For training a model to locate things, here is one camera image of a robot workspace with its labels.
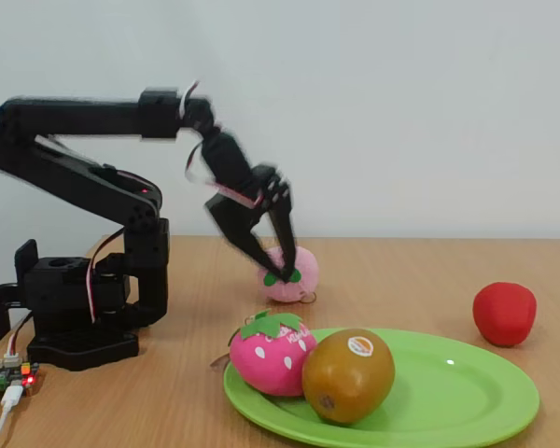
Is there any white red base servo wire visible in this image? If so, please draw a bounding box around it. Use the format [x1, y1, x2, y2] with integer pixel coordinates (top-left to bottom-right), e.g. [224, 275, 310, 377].
[86, 226, 128, 324]

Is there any motor control circuit board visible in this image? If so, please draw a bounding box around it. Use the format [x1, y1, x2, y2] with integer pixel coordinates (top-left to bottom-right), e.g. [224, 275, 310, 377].
[0, 357, 41, 399]

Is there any brown toy kiwi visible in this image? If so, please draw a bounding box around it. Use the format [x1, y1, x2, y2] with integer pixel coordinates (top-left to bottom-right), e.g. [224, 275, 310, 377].
[301, 328, 397, 426]

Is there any white red wrist servo wire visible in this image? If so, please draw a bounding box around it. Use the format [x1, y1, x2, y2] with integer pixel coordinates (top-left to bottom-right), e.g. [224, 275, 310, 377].
[177, 79, 265, 210]

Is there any pink plush strawberry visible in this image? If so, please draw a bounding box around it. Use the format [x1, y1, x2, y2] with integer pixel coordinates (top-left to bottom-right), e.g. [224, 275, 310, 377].
[228, 308, 319, 398]

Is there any green oval plastic plate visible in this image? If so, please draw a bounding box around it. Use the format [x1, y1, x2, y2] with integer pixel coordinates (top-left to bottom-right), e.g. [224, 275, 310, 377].
[222, 326, 541, 448]

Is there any pale pink plush peach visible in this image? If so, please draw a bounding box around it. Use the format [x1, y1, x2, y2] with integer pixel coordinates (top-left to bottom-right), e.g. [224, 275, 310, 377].
[256, 245, 319, 303]

